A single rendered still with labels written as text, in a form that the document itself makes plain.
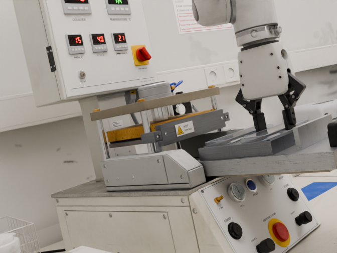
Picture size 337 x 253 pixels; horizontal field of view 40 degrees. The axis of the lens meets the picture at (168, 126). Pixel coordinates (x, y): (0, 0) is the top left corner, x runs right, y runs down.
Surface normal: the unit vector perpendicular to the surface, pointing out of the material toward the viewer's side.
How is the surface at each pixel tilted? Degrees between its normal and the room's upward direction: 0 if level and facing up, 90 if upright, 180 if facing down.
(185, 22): 90
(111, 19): 90
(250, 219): 65
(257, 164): 90
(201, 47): 90
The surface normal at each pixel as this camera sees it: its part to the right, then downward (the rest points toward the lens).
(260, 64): -0.62, 0.18
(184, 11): 0.59, -0.08
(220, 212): 0.58, -0.52
